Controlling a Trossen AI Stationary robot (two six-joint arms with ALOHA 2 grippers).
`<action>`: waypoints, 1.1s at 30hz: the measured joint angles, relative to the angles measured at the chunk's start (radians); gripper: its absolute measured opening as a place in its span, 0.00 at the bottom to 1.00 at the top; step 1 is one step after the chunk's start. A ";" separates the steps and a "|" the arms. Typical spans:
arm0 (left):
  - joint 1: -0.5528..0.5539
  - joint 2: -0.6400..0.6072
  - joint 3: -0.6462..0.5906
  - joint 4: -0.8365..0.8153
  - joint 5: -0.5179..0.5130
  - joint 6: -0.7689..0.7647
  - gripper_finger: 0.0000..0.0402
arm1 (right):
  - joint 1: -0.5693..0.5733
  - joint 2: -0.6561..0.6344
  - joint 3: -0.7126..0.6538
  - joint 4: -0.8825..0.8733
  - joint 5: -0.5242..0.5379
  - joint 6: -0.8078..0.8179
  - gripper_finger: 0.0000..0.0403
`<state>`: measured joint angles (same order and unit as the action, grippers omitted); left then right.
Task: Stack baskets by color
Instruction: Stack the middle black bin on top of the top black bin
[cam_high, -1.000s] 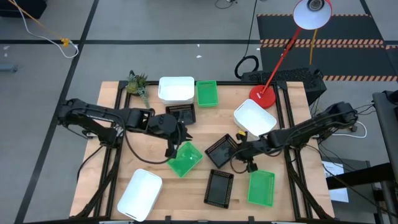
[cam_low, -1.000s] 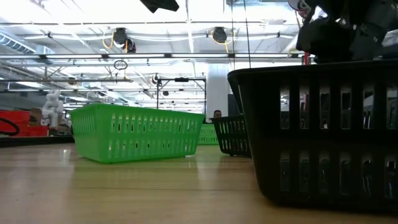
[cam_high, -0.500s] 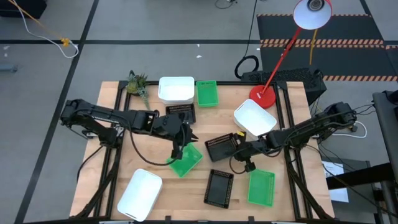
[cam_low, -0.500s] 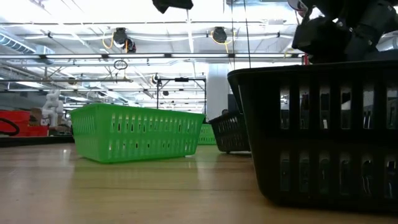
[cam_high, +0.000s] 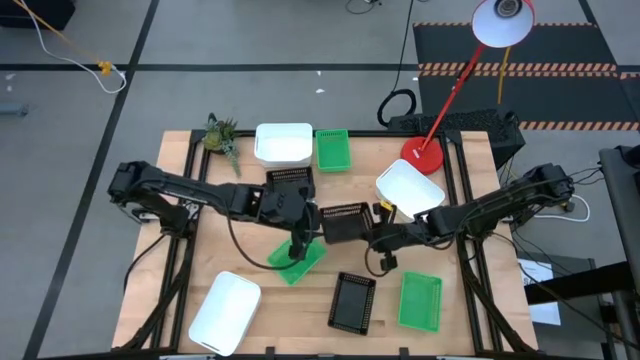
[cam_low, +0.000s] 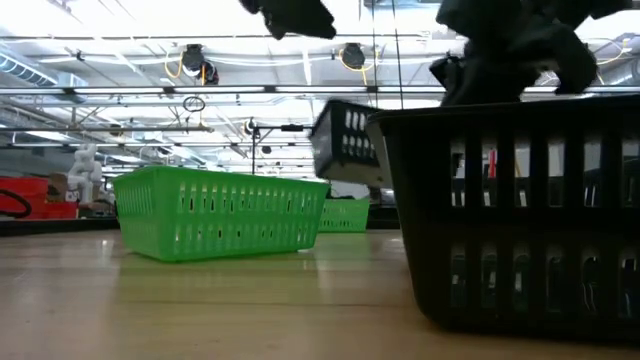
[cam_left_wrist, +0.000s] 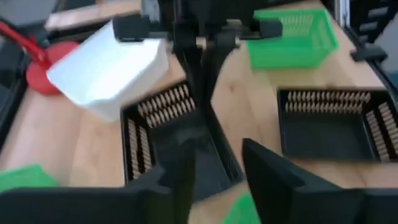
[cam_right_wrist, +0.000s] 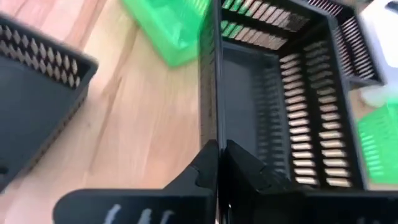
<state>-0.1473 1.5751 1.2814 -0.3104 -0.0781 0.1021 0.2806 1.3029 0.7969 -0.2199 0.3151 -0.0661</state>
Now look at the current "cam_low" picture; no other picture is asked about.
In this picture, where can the black plastic slotted basket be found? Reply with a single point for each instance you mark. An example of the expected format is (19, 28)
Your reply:
(430, 200)
(332, 145)

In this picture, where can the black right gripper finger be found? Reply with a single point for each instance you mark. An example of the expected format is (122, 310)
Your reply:
(575, 65)
(480, 75)

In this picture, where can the red bin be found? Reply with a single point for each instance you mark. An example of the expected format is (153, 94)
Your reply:
(55, 210)

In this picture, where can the white robot figure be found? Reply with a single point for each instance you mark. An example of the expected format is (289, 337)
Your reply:
(85, 175)

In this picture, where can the green plastic slotted basket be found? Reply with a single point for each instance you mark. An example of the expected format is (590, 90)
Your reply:
(220, 215)
(345, 216)

